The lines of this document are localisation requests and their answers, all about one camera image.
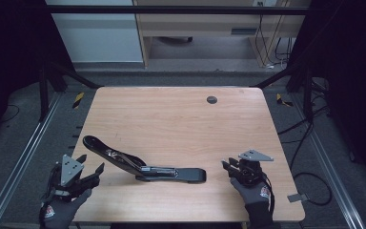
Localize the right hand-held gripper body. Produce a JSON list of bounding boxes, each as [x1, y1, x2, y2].
[[234, 149, 275, 187]]

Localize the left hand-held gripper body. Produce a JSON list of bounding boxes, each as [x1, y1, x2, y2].
[[49, 154, 92, 200]]

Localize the black stapler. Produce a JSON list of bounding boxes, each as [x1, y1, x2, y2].
[[82, 135, 208, 185]]

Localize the person's right hand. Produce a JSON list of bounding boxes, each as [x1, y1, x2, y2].
[[230, 177, 273, 208]]

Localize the grey tape tab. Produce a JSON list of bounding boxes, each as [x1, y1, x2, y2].
[[286, 193, 309, 203]]

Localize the orange-tipped tool on floor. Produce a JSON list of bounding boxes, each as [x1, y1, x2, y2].
[[275, 93, 294, 108]]

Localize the white cabinet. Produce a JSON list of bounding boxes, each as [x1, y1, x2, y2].
[[46, 0, 145, 64]]

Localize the dark curtain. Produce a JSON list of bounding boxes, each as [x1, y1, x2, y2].
[[0, 0, 76, 148], [286, 0, 366, 194]]

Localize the dark low object under desk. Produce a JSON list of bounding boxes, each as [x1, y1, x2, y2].
[[156, 35, 194, 45]]

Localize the light wooden desk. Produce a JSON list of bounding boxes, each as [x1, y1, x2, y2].
[[132, 0, 311, 70]]

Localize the left hand-held gripper cable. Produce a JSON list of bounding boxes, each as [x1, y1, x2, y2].
[[39, 163, 61, 223]]

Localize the hand-held gripper cable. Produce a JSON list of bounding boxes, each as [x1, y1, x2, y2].
[[39, 163, 61, 223], [261, 175, 276, 214]]

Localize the right hand-held gripper cable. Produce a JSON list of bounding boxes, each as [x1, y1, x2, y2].
[[261, 175, 276, 214]]

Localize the aluminium floor rail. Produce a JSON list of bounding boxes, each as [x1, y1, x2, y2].
[[290, 94, 366, 229], [0, 92, 63, 229]]

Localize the yellow-handled tool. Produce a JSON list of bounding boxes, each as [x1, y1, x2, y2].
[[71, 92, 86, 110]]

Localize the black floor cables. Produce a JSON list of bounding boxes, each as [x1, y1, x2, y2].
[[277, 104, 331, 160]]

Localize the black frame post with brace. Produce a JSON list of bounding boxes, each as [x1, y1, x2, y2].
[[254, 62, 315, 122], [37, 61, 105, 122]]

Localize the looped black floor cable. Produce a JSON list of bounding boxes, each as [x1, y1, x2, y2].
[[294, 171, 334, 207]]

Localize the hanging desk cables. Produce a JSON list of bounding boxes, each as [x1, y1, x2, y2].
[[254, 1, 295, 70]]

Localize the black horizontal frame bar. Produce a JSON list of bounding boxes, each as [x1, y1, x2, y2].
[[46, 4, 309, 16]]

